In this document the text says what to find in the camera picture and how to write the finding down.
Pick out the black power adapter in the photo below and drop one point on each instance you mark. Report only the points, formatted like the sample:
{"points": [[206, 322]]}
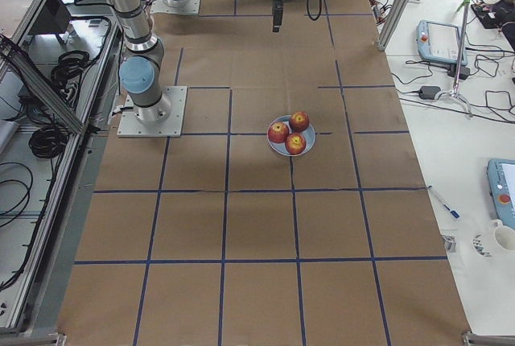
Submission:
{"points": [[428, 92]]}

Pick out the white mug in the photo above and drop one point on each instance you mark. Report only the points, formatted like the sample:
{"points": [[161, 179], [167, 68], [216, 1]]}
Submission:
{"points": [[496, 240]]}

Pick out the aluminium frame post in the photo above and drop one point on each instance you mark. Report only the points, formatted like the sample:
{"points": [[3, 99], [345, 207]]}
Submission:
{"points": [[391, 23]]}

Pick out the teach pendant near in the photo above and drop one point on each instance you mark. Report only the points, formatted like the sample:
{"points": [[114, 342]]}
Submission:
{"points": [[500, 173]]}

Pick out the teach pendant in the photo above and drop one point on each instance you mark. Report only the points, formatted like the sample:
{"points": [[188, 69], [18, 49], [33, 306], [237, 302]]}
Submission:
{"points": [[500, 173], [438, 42]]}

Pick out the aluminium side frame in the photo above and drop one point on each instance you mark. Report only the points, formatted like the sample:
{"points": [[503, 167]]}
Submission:
{"points": [[26, 178]]}

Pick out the red plate apple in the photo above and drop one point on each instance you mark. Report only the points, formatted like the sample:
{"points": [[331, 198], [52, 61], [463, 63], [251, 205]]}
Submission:
{"points": [[299, 121], [278, 132], [295, 143]]}

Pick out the light blue plate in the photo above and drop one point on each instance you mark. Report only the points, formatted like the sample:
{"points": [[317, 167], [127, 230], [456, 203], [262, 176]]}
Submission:
{"points": [[309, 135]]}

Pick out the silver tripod stand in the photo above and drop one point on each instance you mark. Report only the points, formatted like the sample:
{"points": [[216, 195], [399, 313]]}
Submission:
{"points": [[454, 92]]}

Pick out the blue white pen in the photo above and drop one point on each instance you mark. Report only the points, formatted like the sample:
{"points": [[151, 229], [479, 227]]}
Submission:
{"points": [[440, 199]]}

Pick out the red plate apple left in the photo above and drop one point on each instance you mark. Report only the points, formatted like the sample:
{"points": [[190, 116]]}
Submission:
{"points": [[278, 132]]}

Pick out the teach pendant far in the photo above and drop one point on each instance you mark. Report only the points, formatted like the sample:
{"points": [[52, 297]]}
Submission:
{"points": [[438, 42]]}

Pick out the red plate apple front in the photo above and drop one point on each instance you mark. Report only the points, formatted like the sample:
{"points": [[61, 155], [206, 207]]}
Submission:
{"points": [[295, 143]]}

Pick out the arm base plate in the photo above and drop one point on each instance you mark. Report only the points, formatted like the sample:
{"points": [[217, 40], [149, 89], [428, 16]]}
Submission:
{"points": [[190, 7], [165, 119]]}

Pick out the red plate apple back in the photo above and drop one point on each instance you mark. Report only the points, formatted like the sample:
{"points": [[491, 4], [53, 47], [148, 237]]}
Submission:
{"points": [[299, 121]]}

